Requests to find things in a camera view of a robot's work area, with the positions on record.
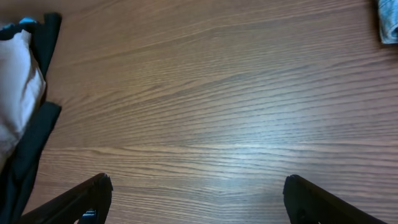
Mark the black t-shirt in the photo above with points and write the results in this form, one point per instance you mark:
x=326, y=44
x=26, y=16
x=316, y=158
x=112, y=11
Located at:
x=19, y=172

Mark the light blue shirt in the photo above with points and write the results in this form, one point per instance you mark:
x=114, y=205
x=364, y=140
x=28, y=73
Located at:
x=25, y=20

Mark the folded light blue jeans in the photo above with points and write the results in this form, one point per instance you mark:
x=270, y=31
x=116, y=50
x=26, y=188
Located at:
x=387, y=11

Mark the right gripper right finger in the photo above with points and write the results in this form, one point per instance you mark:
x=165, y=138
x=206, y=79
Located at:
x=307, y=203

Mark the beige khaki shorts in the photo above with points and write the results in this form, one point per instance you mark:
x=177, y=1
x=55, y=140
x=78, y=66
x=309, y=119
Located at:
x=22, y=87

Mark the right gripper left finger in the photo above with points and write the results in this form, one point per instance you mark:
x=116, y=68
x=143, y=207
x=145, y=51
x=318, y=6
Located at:
x=88, y=202

